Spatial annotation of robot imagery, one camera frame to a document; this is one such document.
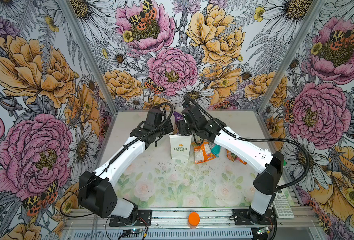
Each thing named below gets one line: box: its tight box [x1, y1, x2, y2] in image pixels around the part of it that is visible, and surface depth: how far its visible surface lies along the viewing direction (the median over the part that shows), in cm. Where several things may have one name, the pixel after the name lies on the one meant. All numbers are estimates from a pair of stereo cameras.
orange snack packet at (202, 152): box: [191, 140, 217, 164], surface depth 94 cm
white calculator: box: [273, 192, 295, 219], surface depth 78 cm
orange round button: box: [188, 212, 200, 226], surface depth 69 cm
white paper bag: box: [168, 133, 193, 160], surface depth 86 cm
